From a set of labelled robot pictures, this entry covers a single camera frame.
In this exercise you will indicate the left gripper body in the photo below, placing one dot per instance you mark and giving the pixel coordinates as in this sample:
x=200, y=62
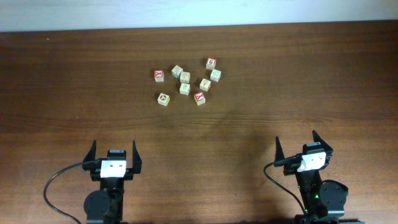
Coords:
x=92, y=168

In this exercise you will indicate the bird picture wooden block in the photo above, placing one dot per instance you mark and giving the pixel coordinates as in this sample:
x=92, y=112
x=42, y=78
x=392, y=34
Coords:
x=215, y=75

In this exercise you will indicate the red Y wooden block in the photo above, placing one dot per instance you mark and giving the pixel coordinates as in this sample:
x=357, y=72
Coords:
x=199, y=98

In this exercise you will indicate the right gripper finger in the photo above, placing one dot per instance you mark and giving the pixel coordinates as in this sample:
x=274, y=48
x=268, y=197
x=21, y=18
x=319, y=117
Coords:
x=325, y=146
x=279, y=155

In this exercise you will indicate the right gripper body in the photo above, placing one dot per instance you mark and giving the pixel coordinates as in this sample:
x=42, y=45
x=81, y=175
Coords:
x=290, y=169

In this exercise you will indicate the green edged wooden block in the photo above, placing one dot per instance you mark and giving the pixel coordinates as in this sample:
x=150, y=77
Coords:
x=176, y=71

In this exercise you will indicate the duck picture wooden block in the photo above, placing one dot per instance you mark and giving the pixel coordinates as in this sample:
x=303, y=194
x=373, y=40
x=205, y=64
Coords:
x=184, y=89

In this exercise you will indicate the red 6 wooden block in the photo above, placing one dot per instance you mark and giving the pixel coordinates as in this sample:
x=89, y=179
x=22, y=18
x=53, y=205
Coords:
x=210, y=63

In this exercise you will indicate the cane picture wooden block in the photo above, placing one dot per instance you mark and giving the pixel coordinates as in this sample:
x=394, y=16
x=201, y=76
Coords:
x=185, y=77

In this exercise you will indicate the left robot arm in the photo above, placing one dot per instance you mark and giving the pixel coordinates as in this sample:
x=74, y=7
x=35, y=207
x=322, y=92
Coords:
x=106, y=204

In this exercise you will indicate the red Y block far left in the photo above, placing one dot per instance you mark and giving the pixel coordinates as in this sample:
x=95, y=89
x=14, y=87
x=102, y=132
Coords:
x=159, y=75

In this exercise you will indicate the round face wooden block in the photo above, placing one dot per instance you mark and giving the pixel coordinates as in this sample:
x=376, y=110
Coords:
x=163, y=99

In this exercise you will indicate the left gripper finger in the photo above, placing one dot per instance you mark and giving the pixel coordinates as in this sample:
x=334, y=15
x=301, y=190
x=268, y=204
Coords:
x=137, y=161
x=91, y=154

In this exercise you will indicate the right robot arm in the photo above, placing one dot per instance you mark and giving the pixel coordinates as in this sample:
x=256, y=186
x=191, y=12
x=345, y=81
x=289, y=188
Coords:
x=322, y=200

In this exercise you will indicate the ice cream wooden block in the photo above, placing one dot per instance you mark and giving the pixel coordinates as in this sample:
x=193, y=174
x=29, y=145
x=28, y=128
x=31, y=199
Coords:
x=205, y=84

